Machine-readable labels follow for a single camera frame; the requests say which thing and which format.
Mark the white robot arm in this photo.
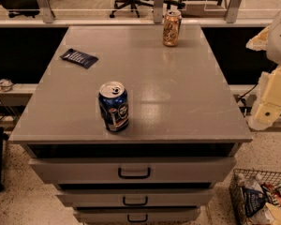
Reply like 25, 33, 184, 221
246, 10, 281, 130

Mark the grey drawer cabinet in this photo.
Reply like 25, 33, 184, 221
11, 25, 251, 225

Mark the orange soda can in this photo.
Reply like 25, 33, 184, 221
163, 10, 182, 47

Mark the drawer black handle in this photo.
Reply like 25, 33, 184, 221
122, 196, 148, 206
126, 214, 148, 223
118, 168, 151, 179

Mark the dark blue snack packet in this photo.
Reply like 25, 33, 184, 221
60, 49, 98, 69

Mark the black office chair centre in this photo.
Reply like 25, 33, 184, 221
110, 0, 185, 23

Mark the metal railing frame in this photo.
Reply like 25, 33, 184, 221
0, 0, 281, 27

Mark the blue soda can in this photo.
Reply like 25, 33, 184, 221
98, 81, 129, 132

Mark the bottom drawer black handle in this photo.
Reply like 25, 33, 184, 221
126, 214, 148, 223

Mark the middle drawer black handle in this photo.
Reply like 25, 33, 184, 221
122, 196, 148, 206

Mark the black power cable right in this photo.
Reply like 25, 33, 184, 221
235, 83, 259, 117

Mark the wire mesh trash basket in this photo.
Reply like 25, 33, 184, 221
229, 169, 281, 225

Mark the top drawer black handle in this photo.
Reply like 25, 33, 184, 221
118, 168, 151, 179

